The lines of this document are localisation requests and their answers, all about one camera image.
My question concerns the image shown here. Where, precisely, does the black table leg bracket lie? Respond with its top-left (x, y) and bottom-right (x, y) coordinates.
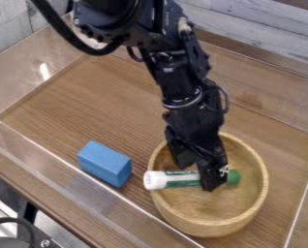
top-left (17, 201), bottom-right (64, 248)

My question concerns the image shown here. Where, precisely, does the green Expo marker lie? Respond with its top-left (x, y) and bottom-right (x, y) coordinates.
top-left (142, 169), bottom-right (242, 191)

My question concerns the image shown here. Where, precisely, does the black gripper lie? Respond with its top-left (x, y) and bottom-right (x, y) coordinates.
top-left (162, 79), bottom-right (229, 192)

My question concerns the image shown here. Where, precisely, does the brown wooden bowl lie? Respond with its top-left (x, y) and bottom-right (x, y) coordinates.
top-left (150, 133), bottom-right (269, 237)

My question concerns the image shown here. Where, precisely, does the blue rectangular block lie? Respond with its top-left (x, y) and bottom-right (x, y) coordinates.
top-left (76, 140), bottom-right (132, 188)

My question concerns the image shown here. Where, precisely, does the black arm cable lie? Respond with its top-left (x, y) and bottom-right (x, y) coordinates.
top-left (28, 0), bottom-right (128, 56)

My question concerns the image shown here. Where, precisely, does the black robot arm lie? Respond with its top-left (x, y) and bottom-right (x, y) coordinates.
top-left (72, 0), bottom-right (229, 192)

